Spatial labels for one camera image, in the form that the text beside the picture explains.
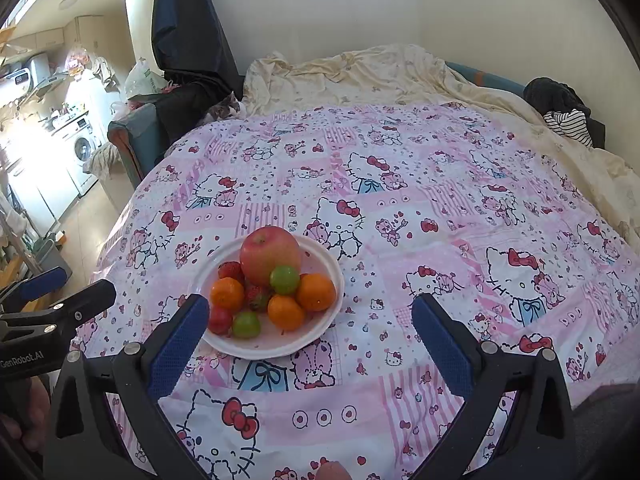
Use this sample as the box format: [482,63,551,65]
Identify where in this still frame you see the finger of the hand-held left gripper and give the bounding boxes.
[0,280,117,346]
[0,266,67,311]

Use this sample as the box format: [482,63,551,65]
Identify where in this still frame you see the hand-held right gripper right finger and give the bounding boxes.
[410,292,581,480]

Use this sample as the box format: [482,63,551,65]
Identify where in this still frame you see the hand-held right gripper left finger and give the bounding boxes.
[42,294,211,480]

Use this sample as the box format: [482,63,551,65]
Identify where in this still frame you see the red tomato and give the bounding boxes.
[207,306,234,335]

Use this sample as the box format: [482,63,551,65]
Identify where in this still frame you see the green lime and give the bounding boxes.
[231,311,262,339]
[270,266,301,296]

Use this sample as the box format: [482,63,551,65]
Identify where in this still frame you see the orange mandarin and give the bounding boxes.
[295,273,337,312]
[267,294,307,332]
[210,277,246,311]

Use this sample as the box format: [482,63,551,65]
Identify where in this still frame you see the red strawberry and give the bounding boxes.
[217,261,246,286]
[243,284,273,312]

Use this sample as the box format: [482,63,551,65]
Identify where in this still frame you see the pink heart-shaped plate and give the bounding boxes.
[192,234,345,360]

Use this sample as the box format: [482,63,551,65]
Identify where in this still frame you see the red yellow apple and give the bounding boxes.
[239,226,302,288]

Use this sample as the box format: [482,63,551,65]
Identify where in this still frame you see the person's left hand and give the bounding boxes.
[0,377,51,453]

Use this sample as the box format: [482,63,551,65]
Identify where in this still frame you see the person's right hand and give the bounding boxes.
[317,461,351,480]

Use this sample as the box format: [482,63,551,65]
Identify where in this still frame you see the grey bin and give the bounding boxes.
[32,237,73,281]

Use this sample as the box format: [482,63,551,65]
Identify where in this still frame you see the white washing machine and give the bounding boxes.
[60,114,101,197]

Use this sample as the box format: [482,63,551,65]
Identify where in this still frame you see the beige crumpled cloth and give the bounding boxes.
[82,142,123,181]

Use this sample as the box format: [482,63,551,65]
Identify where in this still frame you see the pink cartoon printed blanket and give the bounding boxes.
[70,102,640,480]

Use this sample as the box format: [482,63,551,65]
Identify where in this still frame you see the person's grey clothing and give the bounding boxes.
[570,384,640,480]

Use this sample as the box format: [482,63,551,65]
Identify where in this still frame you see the white kitchen appliance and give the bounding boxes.
[14,54,52,87]

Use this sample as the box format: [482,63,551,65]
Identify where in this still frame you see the white plastic bag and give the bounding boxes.
[124,57,166,98]

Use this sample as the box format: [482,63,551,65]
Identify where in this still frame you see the striped shirt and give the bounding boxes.
[544,109,594,148]

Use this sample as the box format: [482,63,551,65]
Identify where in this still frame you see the dark clothing pile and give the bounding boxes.
[524,76,606,148]

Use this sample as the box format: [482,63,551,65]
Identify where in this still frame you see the cream blanket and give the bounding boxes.
[242,44,640,241]

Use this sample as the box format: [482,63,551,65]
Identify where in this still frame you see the black cloth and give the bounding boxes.
[151,0,244,127]

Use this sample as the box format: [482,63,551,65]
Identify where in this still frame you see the cream wall cabinets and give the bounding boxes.
[27,14,127,50]

